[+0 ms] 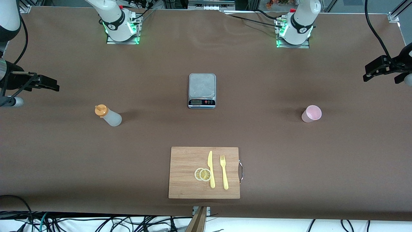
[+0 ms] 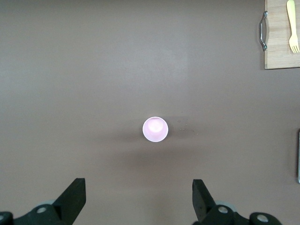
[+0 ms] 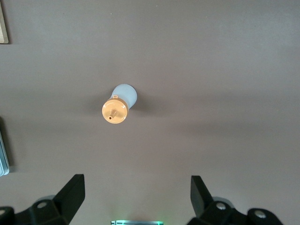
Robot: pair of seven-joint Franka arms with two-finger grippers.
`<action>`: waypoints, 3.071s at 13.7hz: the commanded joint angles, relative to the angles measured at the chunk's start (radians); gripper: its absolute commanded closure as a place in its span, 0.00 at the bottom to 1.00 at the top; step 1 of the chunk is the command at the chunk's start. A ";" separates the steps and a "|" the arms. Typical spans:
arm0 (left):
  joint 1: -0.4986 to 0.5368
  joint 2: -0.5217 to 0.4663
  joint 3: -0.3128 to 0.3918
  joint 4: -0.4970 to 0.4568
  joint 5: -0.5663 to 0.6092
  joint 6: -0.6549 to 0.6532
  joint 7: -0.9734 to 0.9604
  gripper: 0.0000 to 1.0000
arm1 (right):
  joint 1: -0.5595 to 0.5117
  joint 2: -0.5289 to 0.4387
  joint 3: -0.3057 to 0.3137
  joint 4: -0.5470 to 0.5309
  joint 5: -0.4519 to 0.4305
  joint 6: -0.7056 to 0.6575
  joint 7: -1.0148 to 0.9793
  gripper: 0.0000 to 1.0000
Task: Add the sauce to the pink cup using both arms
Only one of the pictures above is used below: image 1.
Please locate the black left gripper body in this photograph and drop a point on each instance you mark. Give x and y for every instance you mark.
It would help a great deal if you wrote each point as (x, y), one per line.
(398, 62)

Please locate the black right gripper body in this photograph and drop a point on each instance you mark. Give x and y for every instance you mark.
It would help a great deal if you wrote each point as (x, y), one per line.
(15, 80)

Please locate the translucent sauce bottle orange cap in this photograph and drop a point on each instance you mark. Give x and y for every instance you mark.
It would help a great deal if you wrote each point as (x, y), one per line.
(112, 118)

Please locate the pink plastic cup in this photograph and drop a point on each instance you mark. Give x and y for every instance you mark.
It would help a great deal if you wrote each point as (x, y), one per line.
(310, 115)

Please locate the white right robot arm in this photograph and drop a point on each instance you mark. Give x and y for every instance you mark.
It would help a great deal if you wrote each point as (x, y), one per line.
(112, 19)

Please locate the brown table cover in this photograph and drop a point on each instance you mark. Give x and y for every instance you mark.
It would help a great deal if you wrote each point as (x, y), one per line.
(289, 145)

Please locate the silver digital kitchen scale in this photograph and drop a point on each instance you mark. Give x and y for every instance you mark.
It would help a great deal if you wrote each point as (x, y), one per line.
(201, 87)

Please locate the wooden cutting board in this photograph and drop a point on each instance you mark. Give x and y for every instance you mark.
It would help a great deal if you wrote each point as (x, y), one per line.
(183, 167)

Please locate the lemon slice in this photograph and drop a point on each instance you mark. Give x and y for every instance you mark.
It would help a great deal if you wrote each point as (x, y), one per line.
(205, 175)
(196, 174)

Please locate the white power strip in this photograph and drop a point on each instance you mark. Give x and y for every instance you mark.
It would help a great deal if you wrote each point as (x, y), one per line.
(209, 7)

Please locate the yellow plastic knife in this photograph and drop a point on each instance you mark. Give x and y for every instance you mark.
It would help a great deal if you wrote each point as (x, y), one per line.
(210, 161)

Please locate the yellow plastic fork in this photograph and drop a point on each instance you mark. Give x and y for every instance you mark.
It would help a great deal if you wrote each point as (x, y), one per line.
(224, 177)

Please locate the aluminium frame profile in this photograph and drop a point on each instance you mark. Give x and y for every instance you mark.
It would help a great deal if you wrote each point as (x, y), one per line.
(25, 8)
(393, 16)

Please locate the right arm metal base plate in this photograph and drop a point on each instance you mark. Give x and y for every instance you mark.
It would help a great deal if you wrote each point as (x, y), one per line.
(122, 42)

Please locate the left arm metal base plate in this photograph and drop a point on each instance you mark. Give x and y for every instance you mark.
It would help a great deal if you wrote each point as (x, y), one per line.
(293, 46)

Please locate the wooden post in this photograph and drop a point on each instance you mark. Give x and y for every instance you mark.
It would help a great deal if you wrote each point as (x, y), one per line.
(198, 222)

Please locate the small metal bracket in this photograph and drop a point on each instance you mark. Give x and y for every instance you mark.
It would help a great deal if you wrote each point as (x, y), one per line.
(208, 211)

